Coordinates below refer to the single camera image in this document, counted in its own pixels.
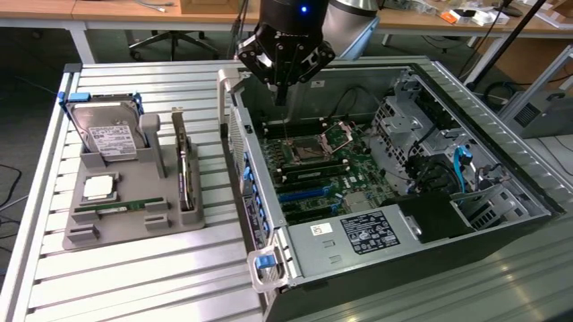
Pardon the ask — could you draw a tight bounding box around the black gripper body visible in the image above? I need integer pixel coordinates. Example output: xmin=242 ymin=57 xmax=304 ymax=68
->
xmin=254 ymin=0 xmax=332 ymax=85

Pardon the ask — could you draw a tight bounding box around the graphics card with black fan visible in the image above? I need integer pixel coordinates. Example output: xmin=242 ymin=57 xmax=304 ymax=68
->
xmin=171 ymin=106 xmax=201 ymax=213

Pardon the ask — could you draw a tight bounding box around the black office chair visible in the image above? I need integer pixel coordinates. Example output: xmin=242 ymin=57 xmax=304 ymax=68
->
xmin=129 ymin=30 xmax=221 ymax=62

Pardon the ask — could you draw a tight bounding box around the brown cardboard box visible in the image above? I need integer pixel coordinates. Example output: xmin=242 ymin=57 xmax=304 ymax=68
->
xmin=179 ymin=0 xmax=238 ymax=15

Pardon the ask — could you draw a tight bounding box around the thin metal locking lever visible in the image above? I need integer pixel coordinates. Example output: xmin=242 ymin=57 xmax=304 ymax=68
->
xmin=281 ymin=113 xmax=292 ymax=148

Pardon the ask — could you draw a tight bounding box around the metal socket cover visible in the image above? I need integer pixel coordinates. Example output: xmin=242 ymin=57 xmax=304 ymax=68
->
xmin=317 ymin=121 xmax=360 ymax=156

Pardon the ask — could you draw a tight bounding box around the metal disk bay cage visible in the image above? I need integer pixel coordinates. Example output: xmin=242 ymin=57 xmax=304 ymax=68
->
xmin=372 ymin=72 xmax=472 ymax=158

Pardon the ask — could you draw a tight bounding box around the CPU socket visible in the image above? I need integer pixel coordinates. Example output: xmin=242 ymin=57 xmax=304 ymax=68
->
xmin=286 ymin=136 xmax=336 ymax=165

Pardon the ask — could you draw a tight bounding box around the green motherboard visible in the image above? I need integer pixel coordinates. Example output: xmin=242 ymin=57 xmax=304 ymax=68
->
xmin=260 ymin=117 xmax=396 ymax=225

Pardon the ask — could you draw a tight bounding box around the black RAM stick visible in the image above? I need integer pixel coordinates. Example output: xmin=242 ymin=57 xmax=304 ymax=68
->
xmin=284 ymin=166 xmax=349 ymax=182

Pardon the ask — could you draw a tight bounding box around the silver hard disk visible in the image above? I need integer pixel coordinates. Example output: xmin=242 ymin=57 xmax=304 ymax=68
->
xmin=67 ymin=100 xmax=149 ymax=162

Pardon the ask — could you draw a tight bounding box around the white box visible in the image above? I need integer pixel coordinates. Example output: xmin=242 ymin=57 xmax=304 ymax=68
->
xmin=449 ymin=8 xmax=509 ymax=27

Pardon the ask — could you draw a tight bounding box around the blue disk caddy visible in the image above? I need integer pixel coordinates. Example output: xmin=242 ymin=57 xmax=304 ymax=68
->
xmin=58 ymin=91 xmax=143 ymax=148

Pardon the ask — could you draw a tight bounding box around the silver chipset heatsink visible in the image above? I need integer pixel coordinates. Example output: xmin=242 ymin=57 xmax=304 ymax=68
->
xmin=349 ymin=193 xmax=383 ymax=213

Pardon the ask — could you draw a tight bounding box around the black stand pole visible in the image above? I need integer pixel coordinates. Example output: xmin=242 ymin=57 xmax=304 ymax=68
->
xmin=465 ymin=0 xmax=551 ymax=90

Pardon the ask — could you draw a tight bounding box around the grey parts rack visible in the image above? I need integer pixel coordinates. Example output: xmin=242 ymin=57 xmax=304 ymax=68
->
xmin=62 ymin=113 xmax=206 ymax=251

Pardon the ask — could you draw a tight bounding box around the black monitor stand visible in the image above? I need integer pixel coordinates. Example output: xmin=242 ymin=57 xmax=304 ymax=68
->
xmin=492 ymin=0 xmax=524 ymax=17

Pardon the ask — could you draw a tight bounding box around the black expansion slot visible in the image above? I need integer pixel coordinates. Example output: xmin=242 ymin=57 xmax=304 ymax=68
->
xmin=285 ymin=209 xmax=340 ymax=226

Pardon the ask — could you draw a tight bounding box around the wooden office desk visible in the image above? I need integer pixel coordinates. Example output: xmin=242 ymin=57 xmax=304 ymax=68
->
xmin=374 ymin=0 xmax=573 ymax=85
xmin=0 ymin=0 xmax=273 ymax=65

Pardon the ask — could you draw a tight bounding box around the silver CPU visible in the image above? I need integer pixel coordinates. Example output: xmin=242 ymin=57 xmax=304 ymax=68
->
xmin=83 ymin=176 xmax=115 ymax=201

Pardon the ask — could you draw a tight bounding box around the green RAM stick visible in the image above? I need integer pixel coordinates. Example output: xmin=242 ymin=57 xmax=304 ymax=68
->
xmin=74 ymin=197 xmax=163 ymax=215

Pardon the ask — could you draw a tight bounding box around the grey power supply unit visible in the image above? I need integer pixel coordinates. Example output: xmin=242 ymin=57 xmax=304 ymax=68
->
xmin=286 ymin=203 xmax=425 ymax=279

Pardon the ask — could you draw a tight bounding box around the metal disk bay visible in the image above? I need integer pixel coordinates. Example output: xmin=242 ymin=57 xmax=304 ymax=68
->
xmin=449 ymin=184 xmax=529 ymax=232

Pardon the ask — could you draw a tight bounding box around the open black PC case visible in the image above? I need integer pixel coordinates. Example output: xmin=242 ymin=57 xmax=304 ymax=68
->
xmin=217 ymin=60 xmax=567 ymax=322

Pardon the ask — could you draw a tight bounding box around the black wire bundle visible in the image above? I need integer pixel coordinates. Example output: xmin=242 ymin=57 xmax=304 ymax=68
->
xmin=405 ymin=157 xmax=463 ymax=195

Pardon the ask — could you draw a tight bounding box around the blue wire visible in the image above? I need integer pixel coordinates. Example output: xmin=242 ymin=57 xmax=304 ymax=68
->
xmin=452 ymin=146 xmax=475 ymax=195

